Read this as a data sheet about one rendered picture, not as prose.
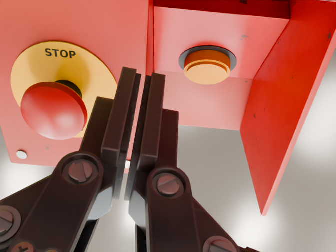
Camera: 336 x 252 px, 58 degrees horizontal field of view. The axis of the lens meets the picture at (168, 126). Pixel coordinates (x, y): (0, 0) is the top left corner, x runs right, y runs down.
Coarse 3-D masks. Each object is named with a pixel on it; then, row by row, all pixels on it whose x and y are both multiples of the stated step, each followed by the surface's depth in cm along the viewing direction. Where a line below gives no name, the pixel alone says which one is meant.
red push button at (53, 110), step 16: (64, 80) 20; (32, 96) 17; (48, 96) 17; (64, 96) 17; (80, 96) 20; (32, 112) 18; (48, 112) 18; (64, 112) 18; (80, 112) 18; (32, 128) 19; (48, 128) 18; (64, 128) 18; (80, 128) 19
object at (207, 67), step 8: (192, 56) 24; (200, 56) 23; (208, 56) 23; (216, 56) 23; (224, 56) 24; (184, 64) 25; (192, 64) 24; (200, 64) 24; (208, 64) 23; (216, 64) 23; (224, 64) 24; (184, 72) 25; (192, 72) 25; (200, 72) 25; (208, 72) 24; (216, 72) 24; (224, 72) 24; (192, 80) 26; (200, 80) 26; (208, 80) 26; (216, 80) 26
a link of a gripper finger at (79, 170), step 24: (72, 168) 8; (96, 168) 8; (48, 192) 7; (72, 192) 7; (96, 192) 8; (48, 216) 7; (72, 216) 7; (24, 240) 6; (48, 240) 7; (72, 240) 7
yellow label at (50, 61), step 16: (32, 48) 18; (48, 48) 18; (64, 48) 18; (80, 48) 18; (16, 64) 19; (32, 64) 19; (48, 64) 19; (64, 64) 19; (80, 64) 19; (96, 64) 19; (16, 80) 20; (32, 80) 20; (48, 80) 20; (80, 80) 20; (96, 80) 20; (112, 80) 19; (16, 96) 20; (96, 96) 20; (112, 96) 20
